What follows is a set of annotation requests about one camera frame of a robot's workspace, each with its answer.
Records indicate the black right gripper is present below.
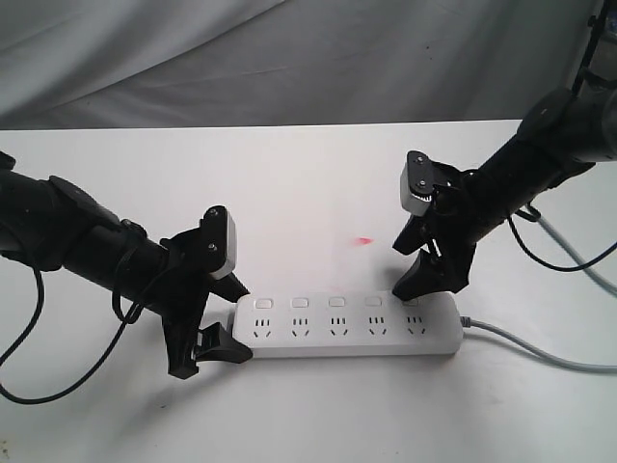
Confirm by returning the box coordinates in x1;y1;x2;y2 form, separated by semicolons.
391;161;487;301

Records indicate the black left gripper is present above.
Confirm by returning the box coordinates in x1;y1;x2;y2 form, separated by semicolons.
156;221;254;380

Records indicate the white five-outlet power strip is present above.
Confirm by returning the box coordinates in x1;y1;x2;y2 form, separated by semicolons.
232;290;464;359

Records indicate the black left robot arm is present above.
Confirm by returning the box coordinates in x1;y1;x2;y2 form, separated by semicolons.
1;153;253;379

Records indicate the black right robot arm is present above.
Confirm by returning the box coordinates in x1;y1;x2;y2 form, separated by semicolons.
392;89;616;301

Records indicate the grey backdrop cloth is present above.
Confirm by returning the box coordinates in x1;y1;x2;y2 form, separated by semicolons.
1;1;600;129

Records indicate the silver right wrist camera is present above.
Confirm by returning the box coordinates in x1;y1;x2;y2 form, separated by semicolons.
399;150;435;216

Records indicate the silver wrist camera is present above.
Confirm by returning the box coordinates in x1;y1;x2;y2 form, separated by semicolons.
200;205;237;281
399;150;435;216

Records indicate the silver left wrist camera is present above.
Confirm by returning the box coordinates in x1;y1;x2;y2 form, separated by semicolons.
200;205;237;281

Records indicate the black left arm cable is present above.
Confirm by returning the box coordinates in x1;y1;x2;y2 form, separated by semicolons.
0;250;189;403

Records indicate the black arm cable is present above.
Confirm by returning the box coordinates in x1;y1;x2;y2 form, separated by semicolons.
0;250;189;403
505;206;617;272

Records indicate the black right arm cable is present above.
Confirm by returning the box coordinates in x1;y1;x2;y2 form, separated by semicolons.
505;206;617;272

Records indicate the grey power cord with plug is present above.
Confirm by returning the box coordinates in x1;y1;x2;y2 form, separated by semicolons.
460;211;617;375

